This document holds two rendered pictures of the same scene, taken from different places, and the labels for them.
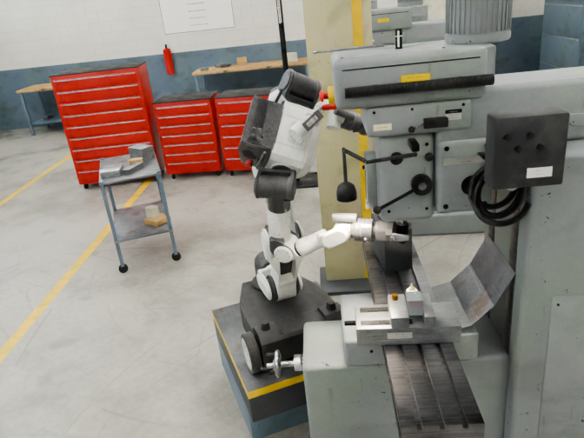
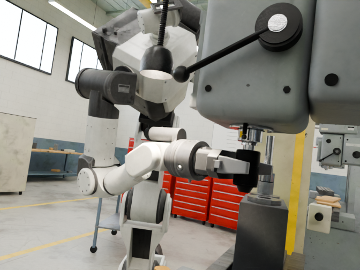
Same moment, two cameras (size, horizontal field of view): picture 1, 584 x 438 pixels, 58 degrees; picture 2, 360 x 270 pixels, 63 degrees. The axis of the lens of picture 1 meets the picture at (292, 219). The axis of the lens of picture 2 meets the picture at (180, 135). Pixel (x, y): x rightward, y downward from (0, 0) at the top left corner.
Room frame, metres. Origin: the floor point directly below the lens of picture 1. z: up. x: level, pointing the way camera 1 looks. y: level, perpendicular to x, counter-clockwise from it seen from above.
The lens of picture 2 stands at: (1.20, -0.48, 1.24)
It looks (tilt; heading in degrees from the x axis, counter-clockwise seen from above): 4 degrees up; 21
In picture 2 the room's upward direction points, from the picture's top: 7 degrees clockwise
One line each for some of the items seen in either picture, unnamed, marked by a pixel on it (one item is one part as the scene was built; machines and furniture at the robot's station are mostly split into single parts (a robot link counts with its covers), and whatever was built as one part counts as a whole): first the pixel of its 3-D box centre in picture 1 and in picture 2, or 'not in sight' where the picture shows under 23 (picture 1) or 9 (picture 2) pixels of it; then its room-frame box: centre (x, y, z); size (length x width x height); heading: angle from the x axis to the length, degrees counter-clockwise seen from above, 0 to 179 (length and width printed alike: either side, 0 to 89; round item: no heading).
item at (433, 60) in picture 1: (403, 72); not in sight; (1.78, -0.42, 1.81); 0.47 x 0.26 x 0.16; 86
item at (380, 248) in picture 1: (391, 238); (260, 231); (2.08, -0.43, 1.05); 0.22 x 0.12 x 0.20; 4
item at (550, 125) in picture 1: (525, 149); not in sight; (1.42, -0.68, 1.62); 0.20 x 0.09 x 0.21; 86
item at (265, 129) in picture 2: not in sight; (250, 127); (1.78, -0.41, 1.31); 0.09 x 0.09 x 0.01
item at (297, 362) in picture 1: (286, 363); not in sight; (1.82, 0.09, 0.65); 0.16 x 0.12 x 0.12; 86
